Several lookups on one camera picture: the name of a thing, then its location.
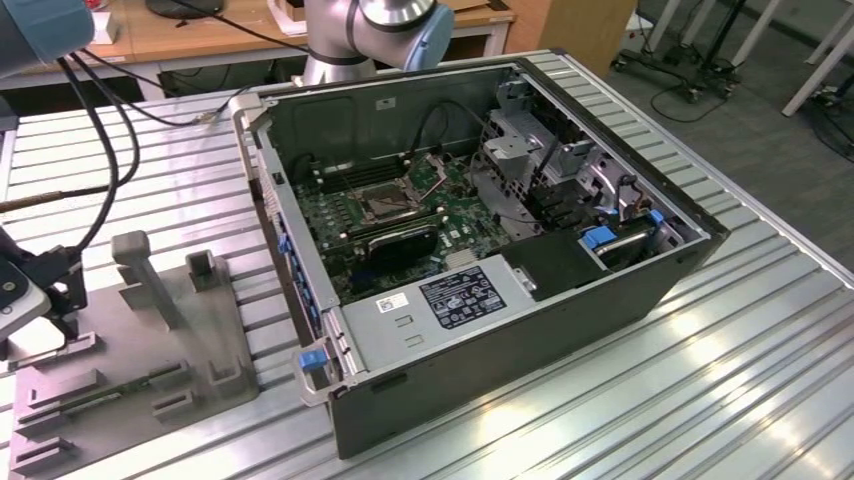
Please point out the brown wooden cabinet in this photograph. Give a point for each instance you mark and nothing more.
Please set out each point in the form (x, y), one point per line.
(587, 30)

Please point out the grey metal drive cage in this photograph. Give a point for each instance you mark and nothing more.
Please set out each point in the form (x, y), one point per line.
(514, 150)

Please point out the blue expansion card retainer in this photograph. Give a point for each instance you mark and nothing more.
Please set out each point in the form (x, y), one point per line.
(284, 245)

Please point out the white paper box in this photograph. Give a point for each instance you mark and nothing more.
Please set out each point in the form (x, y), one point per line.
(287, 22)

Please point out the black PC case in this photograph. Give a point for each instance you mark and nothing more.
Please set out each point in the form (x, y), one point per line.
(500, 375)

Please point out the white table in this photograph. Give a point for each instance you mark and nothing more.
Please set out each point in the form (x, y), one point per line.
(813, 85)

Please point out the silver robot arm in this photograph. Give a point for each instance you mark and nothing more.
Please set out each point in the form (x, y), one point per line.
(334, 30)

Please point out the grey parts rack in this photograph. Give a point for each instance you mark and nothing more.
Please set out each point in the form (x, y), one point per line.
(133, 350)

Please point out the small blue clip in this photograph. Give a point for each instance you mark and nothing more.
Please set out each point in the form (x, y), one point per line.
(653, 218)

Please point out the black monitor stand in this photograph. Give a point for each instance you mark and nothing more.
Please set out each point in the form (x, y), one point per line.
(187, 7)

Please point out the black plastic shroud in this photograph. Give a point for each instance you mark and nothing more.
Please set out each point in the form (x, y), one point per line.
(554, 265)

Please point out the black RAM slot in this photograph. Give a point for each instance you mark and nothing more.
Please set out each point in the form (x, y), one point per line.
(363, 176)
(387, 228)
(360, 169)
(390, 234)

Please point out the wooden desk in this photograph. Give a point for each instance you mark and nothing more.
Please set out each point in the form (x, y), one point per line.
(220, 42)

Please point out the silver power supply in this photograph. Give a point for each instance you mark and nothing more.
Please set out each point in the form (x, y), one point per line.
(380, 335)

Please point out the white labelled box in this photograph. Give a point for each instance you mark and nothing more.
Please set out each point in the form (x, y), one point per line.
(107, 27)

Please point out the green motherboard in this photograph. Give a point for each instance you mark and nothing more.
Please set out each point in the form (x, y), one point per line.
(460, 210)

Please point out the CPU socket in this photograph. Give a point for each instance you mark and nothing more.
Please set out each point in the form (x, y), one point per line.
(390, 202)

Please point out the disk bay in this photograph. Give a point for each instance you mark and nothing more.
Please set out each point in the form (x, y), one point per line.
(627, 250)

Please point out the pale grey camera box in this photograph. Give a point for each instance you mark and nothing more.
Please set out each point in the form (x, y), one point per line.
(20, 300)

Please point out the black wheeled stand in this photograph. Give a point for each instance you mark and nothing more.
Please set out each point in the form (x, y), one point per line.
(721, 35)

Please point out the blue case latch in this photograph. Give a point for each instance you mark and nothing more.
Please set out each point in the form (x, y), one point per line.
(312, 361)

